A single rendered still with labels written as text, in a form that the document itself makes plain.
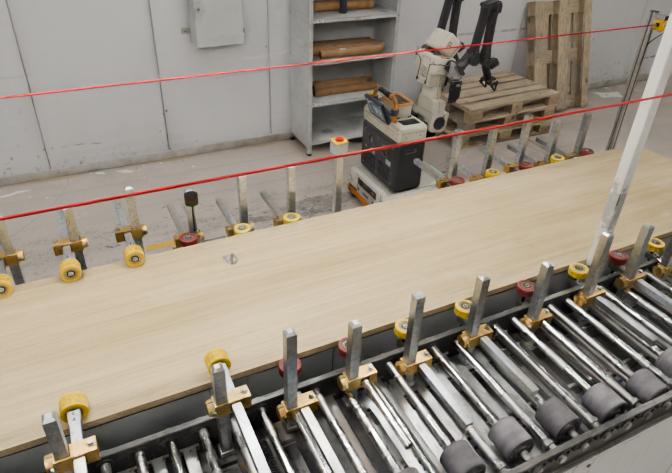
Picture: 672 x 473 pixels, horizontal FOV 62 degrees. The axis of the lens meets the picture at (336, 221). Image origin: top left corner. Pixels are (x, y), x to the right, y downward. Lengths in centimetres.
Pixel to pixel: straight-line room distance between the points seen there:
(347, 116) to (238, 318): 404
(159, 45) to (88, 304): 314
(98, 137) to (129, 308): 316
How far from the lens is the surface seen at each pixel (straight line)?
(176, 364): 207
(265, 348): 208
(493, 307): 264
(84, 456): 183
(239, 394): 186
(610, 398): 224
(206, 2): 492
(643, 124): 249
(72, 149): 535
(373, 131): 437
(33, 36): 505
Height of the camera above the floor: 237
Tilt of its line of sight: 32 degrees down
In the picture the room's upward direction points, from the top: 2 degrees clockwise
